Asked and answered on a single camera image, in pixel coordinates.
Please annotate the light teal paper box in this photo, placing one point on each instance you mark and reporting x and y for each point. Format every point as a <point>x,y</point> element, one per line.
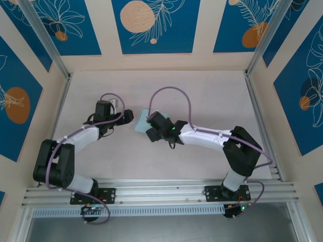
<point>141,123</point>

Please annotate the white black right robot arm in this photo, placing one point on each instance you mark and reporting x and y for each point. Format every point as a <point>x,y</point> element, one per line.
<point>202,138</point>

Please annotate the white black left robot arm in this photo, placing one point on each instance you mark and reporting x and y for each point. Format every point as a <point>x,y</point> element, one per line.
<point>83,136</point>

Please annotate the grey metal panel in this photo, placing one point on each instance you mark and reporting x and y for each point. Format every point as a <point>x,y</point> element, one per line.
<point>161,229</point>

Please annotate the small controller circuit board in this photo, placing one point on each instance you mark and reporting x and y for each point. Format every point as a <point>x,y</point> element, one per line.
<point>90,209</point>
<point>237,209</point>

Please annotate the aluminium side rail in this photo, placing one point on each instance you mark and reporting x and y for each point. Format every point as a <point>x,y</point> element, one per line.
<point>260,118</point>
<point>59,116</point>

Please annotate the long aluminium mounting rail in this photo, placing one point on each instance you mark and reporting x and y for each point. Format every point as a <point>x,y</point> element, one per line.
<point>161,189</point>

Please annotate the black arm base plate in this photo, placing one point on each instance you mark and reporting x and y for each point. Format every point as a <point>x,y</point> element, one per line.
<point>108,195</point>
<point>213,192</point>

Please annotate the aluminium frame post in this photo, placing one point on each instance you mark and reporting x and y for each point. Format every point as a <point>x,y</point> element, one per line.
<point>267,35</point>
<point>48,40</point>

